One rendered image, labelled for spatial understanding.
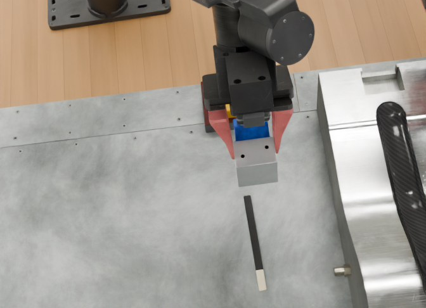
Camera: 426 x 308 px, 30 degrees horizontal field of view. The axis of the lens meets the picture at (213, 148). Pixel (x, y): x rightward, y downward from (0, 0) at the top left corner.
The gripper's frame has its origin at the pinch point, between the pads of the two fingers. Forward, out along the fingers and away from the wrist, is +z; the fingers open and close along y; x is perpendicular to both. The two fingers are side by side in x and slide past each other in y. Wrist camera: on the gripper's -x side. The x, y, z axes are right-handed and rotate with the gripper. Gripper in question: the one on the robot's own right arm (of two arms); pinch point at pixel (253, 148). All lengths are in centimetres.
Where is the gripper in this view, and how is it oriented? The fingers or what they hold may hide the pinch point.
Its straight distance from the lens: 96.7
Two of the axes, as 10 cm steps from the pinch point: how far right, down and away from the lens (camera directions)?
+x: -0.5, -5.1, 8.6
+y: 9.9, -1.3, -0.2
